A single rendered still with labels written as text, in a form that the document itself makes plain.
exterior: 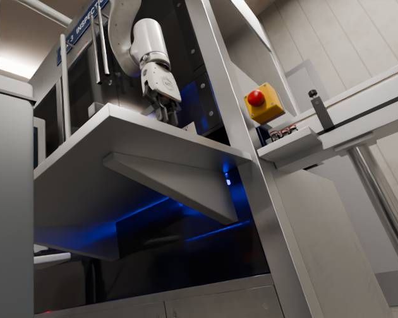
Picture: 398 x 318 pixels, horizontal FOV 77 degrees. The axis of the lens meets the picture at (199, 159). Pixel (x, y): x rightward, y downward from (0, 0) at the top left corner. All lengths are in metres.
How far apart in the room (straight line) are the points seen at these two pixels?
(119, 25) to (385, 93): 0.71
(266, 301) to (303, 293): 0.09
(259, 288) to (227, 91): 0.51
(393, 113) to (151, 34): 0.62
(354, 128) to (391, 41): 2.09
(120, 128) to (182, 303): 0.56
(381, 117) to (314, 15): 2.45
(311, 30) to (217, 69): 2.29
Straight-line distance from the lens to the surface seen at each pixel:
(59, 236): 0.90
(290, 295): 0.63
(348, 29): 2.89
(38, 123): 1.58
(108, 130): 0.37
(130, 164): 0.44
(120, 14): 0.85
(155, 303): 0.87
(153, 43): 0.75
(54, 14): 2.29
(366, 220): 2.40
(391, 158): 2.46
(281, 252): 0.61
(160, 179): 0.47
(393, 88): 0.72
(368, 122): 0.70
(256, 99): 0.63
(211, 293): 0.72
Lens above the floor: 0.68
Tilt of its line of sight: 21 degrees up
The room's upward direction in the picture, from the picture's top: 15 degrees counter-clockwise
